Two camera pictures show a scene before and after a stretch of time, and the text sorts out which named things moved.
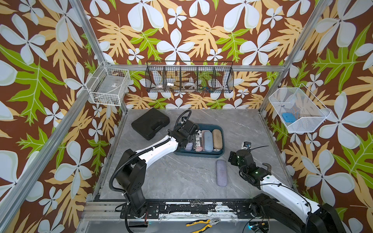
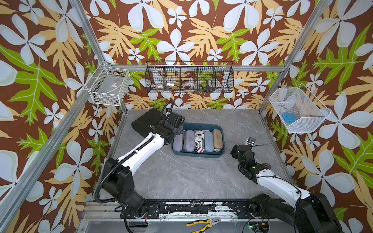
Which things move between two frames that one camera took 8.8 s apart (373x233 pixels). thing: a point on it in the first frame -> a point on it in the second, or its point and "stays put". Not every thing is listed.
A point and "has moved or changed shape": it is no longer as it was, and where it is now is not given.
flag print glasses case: x=197 y=145 stays put
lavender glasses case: x=188 y=146 stays put
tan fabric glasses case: x=217 y=139 stays put
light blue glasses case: x=208 y=141 stays put
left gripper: x=194 y=133 -> x=179 y=130
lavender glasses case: x=221 y=173 has moved or changed shape
